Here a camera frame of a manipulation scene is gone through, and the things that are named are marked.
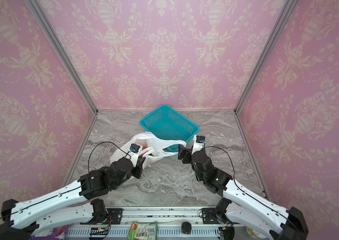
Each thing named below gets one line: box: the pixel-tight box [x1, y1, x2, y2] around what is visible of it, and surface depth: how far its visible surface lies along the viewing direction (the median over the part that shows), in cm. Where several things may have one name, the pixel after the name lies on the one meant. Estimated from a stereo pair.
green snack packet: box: [127, 221, 158, 240], surface depth 70 cm
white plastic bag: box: [110, 131, 187, 168], surface depth 74 cm
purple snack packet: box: [31, 225, 69, 240], surface depth 69 cm
